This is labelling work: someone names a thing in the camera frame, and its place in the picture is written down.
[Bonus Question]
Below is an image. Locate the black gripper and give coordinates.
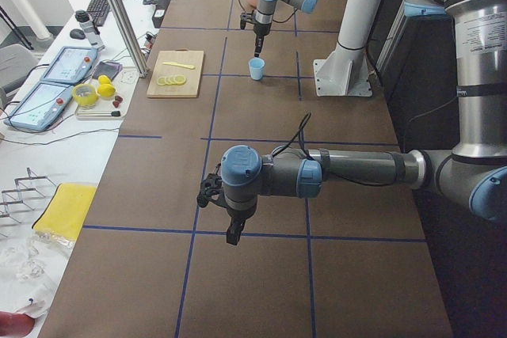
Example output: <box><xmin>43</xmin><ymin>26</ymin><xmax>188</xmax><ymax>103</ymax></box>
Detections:
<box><xmin>226</xmin><ymin>204</ymin><xmax>256</xmax><ymax>245</ymax></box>
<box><xmin>253</xmin><ymin>21</ymin><xmax>271</xmax><ymax>57</ymax></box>

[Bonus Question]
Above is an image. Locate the light blue plastic cup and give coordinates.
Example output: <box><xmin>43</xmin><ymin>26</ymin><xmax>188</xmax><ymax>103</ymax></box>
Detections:
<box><xmin>248</xmin><ymin>57</ymin><xmax>265</xmax><ymax>81</ymax></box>

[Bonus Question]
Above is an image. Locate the yellow plastic knife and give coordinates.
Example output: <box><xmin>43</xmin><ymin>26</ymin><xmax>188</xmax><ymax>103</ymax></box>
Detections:
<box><xmin>162</xmin><ymin>61</ymin><xmax>196</xmax><ymax>70</ymax></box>

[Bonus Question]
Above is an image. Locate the bamboo cutting board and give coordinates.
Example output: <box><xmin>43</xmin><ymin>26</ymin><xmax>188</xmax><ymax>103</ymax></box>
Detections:
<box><xmin>147</xmin><ymin>50</ymin><xmax>204</xmax><ymax>98</ymax></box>

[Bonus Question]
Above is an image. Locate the white tray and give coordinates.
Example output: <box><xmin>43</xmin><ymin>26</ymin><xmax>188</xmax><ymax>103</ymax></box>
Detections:
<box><xmin>74</xmin><ymin>71</ymin><xmax>138</xmax><ymax>120</ymax></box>

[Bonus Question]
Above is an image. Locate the whole yellow lemon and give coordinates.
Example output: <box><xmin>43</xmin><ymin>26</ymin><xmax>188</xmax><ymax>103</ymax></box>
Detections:
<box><xmin>97</xmin><ymin>74</ymin><xmax>116</xmax><ymax>98</ymax></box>

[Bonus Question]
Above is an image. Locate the black keyboard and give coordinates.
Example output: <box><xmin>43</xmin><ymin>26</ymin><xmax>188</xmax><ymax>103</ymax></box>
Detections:
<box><xmin>86</xmin><ymin>0</ymin><xmax>110</xmax><ymax>26</ymax></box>

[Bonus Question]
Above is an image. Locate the water bottle black cap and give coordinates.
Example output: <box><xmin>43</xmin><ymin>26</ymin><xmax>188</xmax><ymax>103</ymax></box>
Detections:
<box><xmin>74</xmin><ymin>9</ymin><xmax>105</xmax><ymax>51</ymax></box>

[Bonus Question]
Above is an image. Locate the yellow cloth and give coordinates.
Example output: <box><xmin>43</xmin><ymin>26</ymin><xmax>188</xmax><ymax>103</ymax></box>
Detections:
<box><xmin>32</xmin><ymin>183</ymin><xmax>97</xmax><ymax>243</ymax></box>

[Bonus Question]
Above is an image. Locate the yellow tape roll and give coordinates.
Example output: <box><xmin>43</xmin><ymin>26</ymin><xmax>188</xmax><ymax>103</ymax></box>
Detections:
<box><xmin>72</xmin><ymin>84</ymin><xmax>99</xmax><ymax>107</ymax></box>

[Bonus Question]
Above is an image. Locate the black computer mouse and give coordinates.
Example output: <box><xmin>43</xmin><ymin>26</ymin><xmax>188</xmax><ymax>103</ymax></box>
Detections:
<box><xmin>69</xmin><ymin>28</ymin><xmax>86</xmax><ymax>40</ymax></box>

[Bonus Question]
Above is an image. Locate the upper teach pendant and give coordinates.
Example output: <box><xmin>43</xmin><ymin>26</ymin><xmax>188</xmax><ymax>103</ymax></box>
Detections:
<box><xmin>41</xmin><ymin>46</ymin><xmax>98</xmax><ymax>85</ymax></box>

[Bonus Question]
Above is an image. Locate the teach pendant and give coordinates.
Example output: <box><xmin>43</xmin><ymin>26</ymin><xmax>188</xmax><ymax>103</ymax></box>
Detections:
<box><xmin>3</xmin><ymin>81</ymin><xmax>74</xmax><ymax>132</ymax></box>
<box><xmin>41</xmin><ymin>46</ymin><xmax>98</xmax><ymax>85</ymax></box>

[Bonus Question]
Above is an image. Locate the clear plastic bag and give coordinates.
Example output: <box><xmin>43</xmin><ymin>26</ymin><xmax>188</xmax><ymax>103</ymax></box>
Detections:
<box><xmin>1</xmin><ymin>234</ymin><xmax>75</xmax><ymax>318</ymax></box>

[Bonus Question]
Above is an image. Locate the lower teach pendant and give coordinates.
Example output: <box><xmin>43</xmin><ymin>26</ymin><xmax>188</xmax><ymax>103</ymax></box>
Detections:
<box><xmin>3</xmin><ymin>81</ymin><xmax>74</xmax><ymax>132</ymax></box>

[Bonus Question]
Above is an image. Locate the red object at corner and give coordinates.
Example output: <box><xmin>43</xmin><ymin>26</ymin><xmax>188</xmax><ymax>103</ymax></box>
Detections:
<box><xmin>0</xmin><ymin>312</ymin><xmax>35</xmax><ymax>337</ymax></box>

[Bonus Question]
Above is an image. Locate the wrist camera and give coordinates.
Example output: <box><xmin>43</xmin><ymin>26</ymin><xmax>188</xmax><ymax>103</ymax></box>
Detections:
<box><xmin>196</xmin><ymin>163</ymin><xmax>223</xmax><ymax>208</ymax></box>
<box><xmin>240</xmin><ymin>12</ymin><xmax>255</xmax><ymax>30</ymax></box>

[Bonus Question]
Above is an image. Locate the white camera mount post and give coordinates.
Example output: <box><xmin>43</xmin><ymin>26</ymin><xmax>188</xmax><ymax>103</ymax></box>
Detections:
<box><xmin>314</xmin><ymin>0</ymin><xmax>381</xmax><ymax>97</ymax></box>

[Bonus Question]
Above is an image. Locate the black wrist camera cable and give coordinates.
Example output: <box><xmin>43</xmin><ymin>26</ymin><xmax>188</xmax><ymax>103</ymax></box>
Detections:
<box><xmin>270</xmin><ymin>112</ymin><xmax>393</xmax><ymax>188</ymax></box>

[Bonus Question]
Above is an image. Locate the aluminium frame post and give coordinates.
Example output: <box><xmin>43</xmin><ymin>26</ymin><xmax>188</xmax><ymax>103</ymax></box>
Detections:
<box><xmin>108</xmin><ymin>0</ymin><xmax>148</xmax><ymax>78</ymax></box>

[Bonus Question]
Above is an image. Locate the black handled tool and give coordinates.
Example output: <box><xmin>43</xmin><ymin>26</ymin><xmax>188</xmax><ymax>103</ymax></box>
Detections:
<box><xmin>78</xmin><ymin>111</ymin><xmax>122</xmax><ymax>118</ymax></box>

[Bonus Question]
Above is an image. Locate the wire rack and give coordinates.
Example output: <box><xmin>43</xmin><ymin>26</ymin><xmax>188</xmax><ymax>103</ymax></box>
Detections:
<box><xmin>1</xmin><ymin>167</ymin><xmax>57</xmax><ymax>228</ymax></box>

